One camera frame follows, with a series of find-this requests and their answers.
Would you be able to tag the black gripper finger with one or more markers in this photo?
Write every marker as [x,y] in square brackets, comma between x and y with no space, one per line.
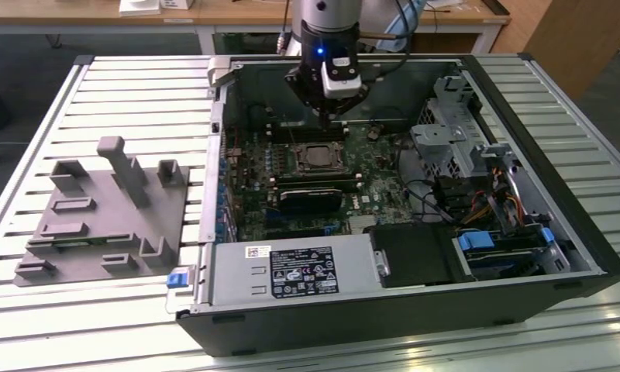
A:
[351,102]
[299,89]

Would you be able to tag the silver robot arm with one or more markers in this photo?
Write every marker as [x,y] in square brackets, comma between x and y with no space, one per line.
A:
[326,13]

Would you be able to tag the CPU socket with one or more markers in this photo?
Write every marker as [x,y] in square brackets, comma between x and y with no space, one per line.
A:
[310,169]

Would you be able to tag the empty black RAM slots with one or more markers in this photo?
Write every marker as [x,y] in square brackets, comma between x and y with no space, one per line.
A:
[304,135]

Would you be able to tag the metal drive cage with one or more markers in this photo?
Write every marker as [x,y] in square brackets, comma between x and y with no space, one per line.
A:
[445,147]

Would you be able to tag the green motherboard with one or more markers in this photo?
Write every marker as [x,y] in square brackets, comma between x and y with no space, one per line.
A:
[382,197]

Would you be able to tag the black graphics card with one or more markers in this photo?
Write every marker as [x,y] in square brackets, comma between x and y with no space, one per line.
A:
[310,201]

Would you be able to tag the white box with print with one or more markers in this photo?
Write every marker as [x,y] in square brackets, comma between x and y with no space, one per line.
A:
[178,4]

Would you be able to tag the silver chipset heatsink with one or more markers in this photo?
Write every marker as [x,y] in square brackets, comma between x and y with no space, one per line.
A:
[364,224]

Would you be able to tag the plain white box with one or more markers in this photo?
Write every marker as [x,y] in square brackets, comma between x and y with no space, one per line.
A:
[139,7]

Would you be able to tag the black fan shroud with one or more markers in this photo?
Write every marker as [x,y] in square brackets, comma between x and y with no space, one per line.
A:
[414,255]

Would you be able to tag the blue disk carrier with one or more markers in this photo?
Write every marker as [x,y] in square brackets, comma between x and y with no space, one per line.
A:
[474,241]

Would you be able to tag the wooden cabinet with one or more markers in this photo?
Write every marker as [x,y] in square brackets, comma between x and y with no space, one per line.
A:
[574,38]

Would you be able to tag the grey power supply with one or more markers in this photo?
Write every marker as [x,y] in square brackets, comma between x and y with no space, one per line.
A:
[238,271]

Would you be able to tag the disk bay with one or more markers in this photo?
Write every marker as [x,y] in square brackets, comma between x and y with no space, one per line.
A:
[502,259]

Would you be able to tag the small blue clip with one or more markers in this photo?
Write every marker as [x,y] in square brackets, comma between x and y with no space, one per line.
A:
[547,236]

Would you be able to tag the grey parts rack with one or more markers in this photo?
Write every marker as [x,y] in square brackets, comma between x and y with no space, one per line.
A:
[114,232]

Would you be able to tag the blue case latch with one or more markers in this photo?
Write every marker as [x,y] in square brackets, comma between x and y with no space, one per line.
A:
[178,280]

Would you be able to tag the green RAM stick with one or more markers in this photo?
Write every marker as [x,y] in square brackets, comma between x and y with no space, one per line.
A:
[80,242]

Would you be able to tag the black PC case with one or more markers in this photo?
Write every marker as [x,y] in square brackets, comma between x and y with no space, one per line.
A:
[340,329]

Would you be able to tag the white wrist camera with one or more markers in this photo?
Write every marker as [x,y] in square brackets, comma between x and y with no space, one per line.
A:
[340,77]

